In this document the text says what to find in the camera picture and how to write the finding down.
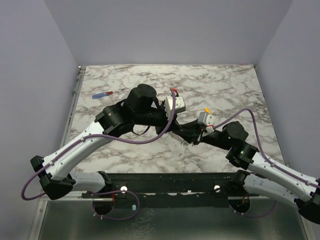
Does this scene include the black front mounting rail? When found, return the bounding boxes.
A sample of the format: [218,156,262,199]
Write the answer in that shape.
[82,170,249,209]

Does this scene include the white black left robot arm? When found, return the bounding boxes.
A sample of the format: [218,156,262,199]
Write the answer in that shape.
[30,84,186,200]

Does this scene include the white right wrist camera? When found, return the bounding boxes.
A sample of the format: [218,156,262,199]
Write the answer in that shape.
[197,111,215,134]

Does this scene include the blue red handled screwdriver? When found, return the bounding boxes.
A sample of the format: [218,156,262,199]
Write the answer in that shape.
[91,88,126,99]

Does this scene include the aluminium table edge rail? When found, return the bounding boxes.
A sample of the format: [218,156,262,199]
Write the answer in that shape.
[57,65,87,150]

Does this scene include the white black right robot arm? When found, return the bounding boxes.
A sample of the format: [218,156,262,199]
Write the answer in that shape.
[172,120,320,224]

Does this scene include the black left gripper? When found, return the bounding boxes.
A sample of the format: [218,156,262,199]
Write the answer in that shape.
[134,102,181,137]

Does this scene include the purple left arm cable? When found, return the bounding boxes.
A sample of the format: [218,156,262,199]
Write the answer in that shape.
[20,88,178,201]

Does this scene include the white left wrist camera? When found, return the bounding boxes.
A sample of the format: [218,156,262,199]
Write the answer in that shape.
[164,95,186,120]

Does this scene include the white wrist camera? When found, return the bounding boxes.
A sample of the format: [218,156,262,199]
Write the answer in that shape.
[197,111,215,134]
[164,95,186,120]

